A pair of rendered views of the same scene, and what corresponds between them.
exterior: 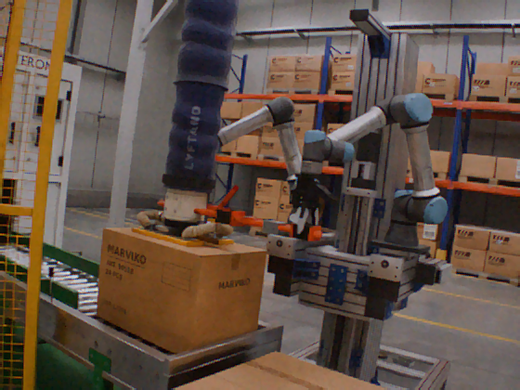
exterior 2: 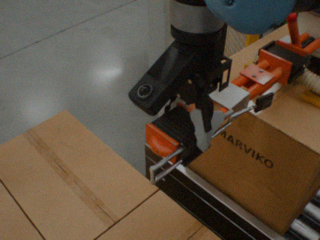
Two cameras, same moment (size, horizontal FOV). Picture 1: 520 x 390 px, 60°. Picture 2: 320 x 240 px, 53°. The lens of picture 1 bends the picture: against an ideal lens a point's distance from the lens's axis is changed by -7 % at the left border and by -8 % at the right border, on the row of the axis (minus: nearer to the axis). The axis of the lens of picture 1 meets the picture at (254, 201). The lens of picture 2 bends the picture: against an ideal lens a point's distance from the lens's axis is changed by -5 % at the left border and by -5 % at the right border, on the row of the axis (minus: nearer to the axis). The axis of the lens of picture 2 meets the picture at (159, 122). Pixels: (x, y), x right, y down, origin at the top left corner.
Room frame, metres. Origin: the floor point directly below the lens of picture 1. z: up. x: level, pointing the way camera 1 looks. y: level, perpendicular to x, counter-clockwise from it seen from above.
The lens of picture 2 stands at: (1.73, -0.61, 1.48)
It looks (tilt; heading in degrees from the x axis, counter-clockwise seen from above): 42 degrees down; 100
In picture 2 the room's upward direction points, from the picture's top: straight up
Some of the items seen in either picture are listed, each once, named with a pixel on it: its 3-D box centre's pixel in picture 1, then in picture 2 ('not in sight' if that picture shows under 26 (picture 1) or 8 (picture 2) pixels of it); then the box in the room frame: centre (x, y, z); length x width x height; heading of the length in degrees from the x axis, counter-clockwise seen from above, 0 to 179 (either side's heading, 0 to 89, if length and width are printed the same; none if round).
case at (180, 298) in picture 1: (177, 284); (288, 117); (2.03, 0.28, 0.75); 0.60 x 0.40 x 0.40; 53
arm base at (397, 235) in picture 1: (402, 231); not in sight; (2.07, -0.66, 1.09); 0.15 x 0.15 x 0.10
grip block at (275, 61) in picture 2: (229, 216); (281, 61); (1.91, 0.09, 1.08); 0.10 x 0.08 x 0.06; 143
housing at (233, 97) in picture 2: (275, 227); (226, 102); (1.78, -0.08, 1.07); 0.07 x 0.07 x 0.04; 53
